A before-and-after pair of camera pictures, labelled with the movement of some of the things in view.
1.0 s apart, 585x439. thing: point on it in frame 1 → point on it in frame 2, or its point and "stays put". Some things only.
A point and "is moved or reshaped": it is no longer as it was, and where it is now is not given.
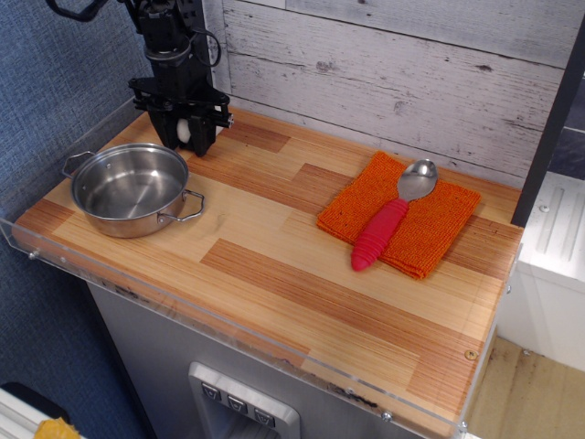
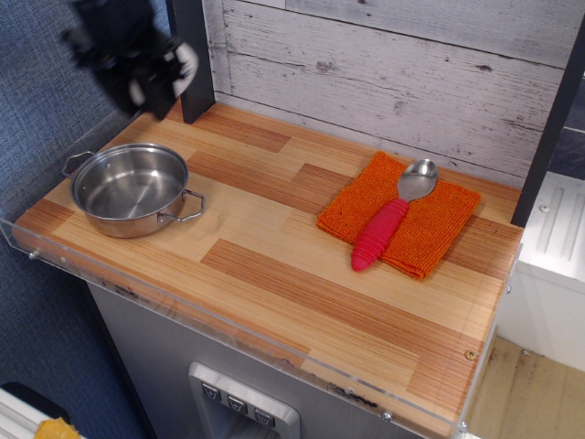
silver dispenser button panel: x=230 y=410 stays put
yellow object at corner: x=56 y=428 stays put
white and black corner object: x=21 y=411 stays put
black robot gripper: x=181 y=84 → x=135 y=61
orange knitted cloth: x=432 y=221 stays put
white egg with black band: x=183 y=129 is moved or reshaped
